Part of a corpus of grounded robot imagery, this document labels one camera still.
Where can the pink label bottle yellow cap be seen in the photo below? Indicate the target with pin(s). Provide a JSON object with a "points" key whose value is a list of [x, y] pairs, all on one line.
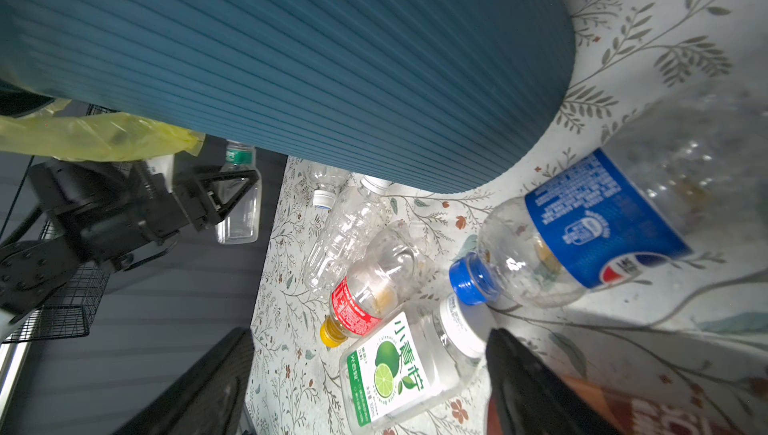
{"points": [[394, 268]]}

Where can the blue label bottle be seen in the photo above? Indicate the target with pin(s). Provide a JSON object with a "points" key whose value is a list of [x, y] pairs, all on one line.
{"points": [[686, 177]]}

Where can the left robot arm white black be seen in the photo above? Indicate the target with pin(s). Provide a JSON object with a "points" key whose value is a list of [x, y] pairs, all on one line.
{"points": [[102, 213]]}

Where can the teal bin with yellow rim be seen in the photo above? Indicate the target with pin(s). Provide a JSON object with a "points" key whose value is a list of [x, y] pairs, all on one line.
{"points": [[440, 95]]}

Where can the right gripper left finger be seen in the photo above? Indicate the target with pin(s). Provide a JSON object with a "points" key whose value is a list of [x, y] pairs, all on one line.
{"points": [[208, 398]]}

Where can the clear bottle white cap far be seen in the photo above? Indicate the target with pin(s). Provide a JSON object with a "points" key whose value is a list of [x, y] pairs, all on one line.
{"points": [[326, 182]]}

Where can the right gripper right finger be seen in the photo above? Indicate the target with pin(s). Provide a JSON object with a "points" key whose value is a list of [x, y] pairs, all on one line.
{"points": [[529, 398]]}

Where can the brown tea bottle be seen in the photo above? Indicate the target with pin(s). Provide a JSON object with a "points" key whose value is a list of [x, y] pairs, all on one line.
{"points": [[635, 415]]}

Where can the lime label bottle white cap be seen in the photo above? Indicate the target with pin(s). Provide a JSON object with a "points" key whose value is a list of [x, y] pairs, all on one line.
{"points": [[423, 354]]}

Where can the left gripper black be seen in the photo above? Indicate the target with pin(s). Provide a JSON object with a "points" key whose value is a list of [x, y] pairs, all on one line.
{"points": [[103, 214]]}

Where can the clear ribbed bottle white cap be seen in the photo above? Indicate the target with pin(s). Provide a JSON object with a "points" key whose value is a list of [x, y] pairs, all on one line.
{"points": [[356, 217]]}

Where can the black wire basket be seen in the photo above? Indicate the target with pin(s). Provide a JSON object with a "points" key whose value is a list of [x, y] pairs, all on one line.
{"points": [[60, 309]]}

